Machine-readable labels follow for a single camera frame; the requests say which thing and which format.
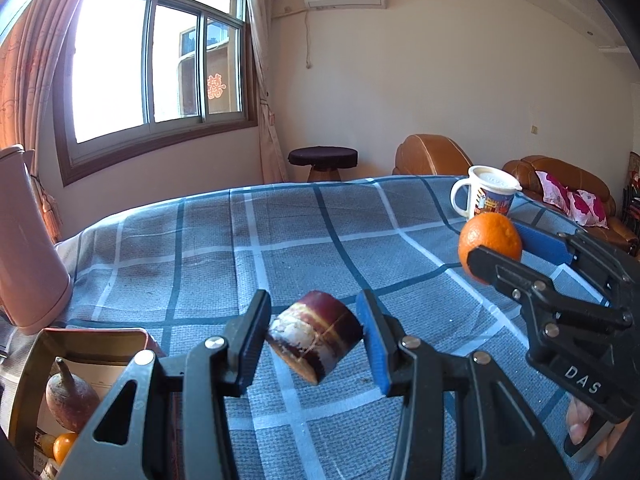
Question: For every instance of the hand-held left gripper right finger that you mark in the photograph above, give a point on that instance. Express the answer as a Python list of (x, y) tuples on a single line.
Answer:
[(372, 345)]

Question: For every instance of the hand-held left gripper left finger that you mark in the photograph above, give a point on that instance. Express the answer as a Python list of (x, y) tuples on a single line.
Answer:
[(247, 345)]

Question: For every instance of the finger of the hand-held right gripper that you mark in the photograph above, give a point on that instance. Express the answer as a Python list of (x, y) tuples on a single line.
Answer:
[(500, 270), (545, 247)]

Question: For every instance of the large orange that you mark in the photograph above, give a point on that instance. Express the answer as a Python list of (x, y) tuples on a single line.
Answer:
[(492, 240)]

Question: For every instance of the dark banded sugarcane piece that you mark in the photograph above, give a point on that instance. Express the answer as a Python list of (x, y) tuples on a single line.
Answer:
[(320, 330)]

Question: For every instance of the rectangular metal tin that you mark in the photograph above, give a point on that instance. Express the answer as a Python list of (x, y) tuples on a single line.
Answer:
[(90, 340)]

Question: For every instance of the small orange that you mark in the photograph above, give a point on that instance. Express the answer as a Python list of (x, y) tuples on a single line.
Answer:
[(65, 447)]

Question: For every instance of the yellow round fruit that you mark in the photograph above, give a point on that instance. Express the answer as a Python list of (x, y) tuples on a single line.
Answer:
[(45, 444)]

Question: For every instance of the person's right hand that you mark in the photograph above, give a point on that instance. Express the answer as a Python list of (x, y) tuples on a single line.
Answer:
[(579, 420)]

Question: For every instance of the pink floral pillow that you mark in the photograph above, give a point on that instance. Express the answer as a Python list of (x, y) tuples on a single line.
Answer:
[(575, 202)]

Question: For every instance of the white printed mug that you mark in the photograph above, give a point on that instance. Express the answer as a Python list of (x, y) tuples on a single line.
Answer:
[(482, 200)]

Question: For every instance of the brown leather sofa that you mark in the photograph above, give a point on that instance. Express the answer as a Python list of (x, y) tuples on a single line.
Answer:
[(525, 172)]

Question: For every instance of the blue plaid tablecloth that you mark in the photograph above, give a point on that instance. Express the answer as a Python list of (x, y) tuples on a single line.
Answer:
[(250, 240)]

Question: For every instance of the dark cabinet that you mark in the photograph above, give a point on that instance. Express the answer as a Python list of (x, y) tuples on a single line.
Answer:
[(632, 185)]

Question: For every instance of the brown leather armchair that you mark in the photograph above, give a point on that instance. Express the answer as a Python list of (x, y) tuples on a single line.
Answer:
[(430, 155)]

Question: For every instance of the printed leaflet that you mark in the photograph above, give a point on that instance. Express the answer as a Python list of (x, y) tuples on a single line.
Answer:
[(105, 375)]

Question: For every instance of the round dark stool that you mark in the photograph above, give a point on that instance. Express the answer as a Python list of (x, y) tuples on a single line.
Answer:
[(322, 157)]

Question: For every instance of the pink electric kettle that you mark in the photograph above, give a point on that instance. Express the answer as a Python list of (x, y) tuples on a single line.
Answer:
[(30, 260)]

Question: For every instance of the narrow pink curtain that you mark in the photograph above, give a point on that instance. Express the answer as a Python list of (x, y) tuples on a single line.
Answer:
[(267, 110)]

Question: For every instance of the red window decoration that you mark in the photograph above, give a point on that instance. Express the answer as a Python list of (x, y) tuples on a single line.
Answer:
[(215, 86)]

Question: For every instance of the sliding window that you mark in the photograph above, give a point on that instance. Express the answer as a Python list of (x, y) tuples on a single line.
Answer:
[(115, 60)]

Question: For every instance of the wide pink curtain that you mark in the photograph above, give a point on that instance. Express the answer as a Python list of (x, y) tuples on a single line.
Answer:
[(30, 60)]

